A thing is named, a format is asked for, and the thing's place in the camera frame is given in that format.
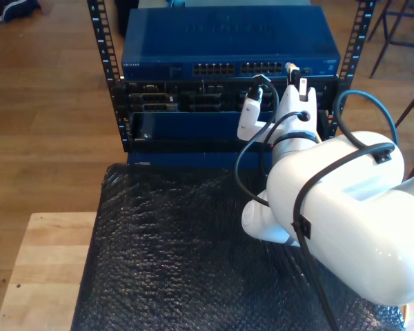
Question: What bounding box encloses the dark blue rack unit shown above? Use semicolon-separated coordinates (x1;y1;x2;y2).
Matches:
126;110;332;170

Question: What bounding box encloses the dark blue shoe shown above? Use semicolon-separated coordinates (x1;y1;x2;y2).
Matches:
1;0;42;22

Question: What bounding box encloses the black camera cable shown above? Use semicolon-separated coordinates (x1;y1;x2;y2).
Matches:
252;73;281;180

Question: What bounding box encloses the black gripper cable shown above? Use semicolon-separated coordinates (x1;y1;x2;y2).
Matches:
233;109;312;208

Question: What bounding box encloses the black perforated rack post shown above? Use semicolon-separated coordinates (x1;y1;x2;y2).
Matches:
322;0;377;139
86;0;132;153

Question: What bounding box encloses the blue network switch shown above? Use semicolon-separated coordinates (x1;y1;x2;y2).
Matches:
121;6;342;81

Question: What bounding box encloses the thick grey cable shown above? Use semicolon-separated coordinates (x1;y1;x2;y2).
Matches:
333;89;400;152

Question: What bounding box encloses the black cable with clip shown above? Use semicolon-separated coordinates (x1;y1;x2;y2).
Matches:
290;144;397;331

